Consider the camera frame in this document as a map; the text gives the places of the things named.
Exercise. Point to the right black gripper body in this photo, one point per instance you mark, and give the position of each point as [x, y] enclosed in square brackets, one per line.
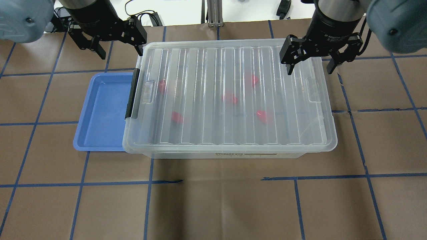
[330, 28]

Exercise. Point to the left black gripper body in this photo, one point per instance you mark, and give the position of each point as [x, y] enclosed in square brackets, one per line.
[90, 20]

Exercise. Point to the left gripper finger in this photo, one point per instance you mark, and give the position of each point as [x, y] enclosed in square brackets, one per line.
[97, 48]
[139, 47]

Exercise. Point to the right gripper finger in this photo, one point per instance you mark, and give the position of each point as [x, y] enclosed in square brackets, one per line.
[290, 64]
[336, 60]

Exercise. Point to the red block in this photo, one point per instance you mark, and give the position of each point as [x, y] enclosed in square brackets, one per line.
[263, 116]
[230, 98]
[252, 80]
[162, 84]
[177, 118]

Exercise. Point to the clear plastic box lid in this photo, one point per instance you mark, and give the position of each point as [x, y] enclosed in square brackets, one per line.
[198, 73]

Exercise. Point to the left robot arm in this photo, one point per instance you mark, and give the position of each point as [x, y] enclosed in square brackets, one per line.
[87, 22]

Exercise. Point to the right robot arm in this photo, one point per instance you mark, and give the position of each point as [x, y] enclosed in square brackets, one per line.
[342, 29]

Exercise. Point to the blue plastic tray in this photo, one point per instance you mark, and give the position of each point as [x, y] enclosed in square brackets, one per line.
[102, 119]

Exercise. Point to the clear plastic storage box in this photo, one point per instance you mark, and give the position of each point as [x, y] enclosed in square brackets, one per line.
[219, 151]

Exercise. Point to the black power adapter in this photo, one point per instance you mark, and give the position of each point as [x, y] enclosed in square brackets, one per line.
[155, 19]

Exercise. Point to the aluminium frame post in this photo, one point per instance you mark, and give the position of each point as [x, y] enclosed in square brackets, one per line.
[214, 13]

